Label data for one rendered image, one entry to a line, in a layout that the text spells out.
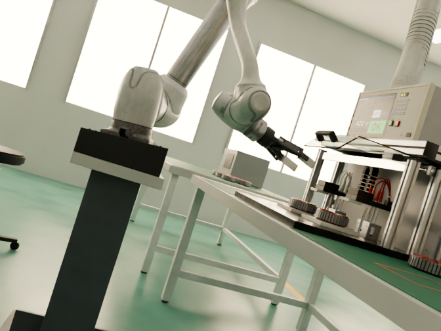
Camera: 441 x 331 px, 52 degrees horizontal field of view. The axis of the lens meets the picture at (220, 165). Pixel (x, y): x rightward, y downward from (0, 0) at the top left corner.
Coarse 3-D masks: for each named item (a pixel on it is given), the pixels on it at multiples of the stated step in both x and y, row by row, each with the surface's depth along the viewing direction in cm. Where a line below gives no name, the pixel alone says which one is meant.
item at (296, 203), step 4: (292, 200) 176; (296, 200) 174; (300, 200) 175; (288, 204) 178; (292, 204) 175; (296, 204) 174; (300, 204) 173; (304, 204) 173; (308, 204) 174; (312, 204) 174; (296, 208) 174; (300, 208) 173; (304, 208) 174; (308, 208) 173; (312, 208) 174; (316, 208) 176; (308, 212) 174; (312, 212) 175
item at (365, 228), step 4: (360, 220) 160; (364, 220) 161; (356, 224) 162; (364, 224) 157; (368, 224) 155; (372, 224) 155; (356, 228) 161; (364, 228) 156; (368, 228) 155; (376, 228) 155; (380, 228) 156; (360, 232) 158; (364, 232) 156; (368, 232) 155; (376, 232) 155; (364, 236) 155; (368, 236) 155; (372, 236) 155; (376, 236) 156; (376, 240) 156
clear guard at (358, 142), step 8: (328, 136) 152; (344, 136) 142; (352, 136) 138; (360, 136) 135; (304, 144) 156; (312, 144) 151; (320, 144) 146; (328, 144) 142; (336, 144) 137; (344, 144) 134; (352, 144) 156; (360, 144) 150; (368, 144) 144; (376, 144) 139; (376, 152) 157; (384, 152) 150; (392, 152) 144; (400, 152) 139; (400, 160) 157; (424, 160) 141
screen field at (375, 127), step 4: (384, 120) 166; (372, 124) 173; (376, 124) 171; (380, 124) 168; (384, 124) 166; (368, 128) 175; (372, 128) 172; (376, 128) 170; (380, 128) 167; (368, 132) 174; (372, 132) 171; (376, 132) 169; (380, 132) 167
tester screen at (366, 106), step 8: (384, 96) 171; (392, 96) 166; (360, 104) 186; (368, 104) 180; (376, 104) 175; (384, 104) 170; (360, 112) 184; (368, 112) 178; (352, 120) 188; (360, 120) 182; (368, 120) 177; (376, 120) 171; (384, 128) 165
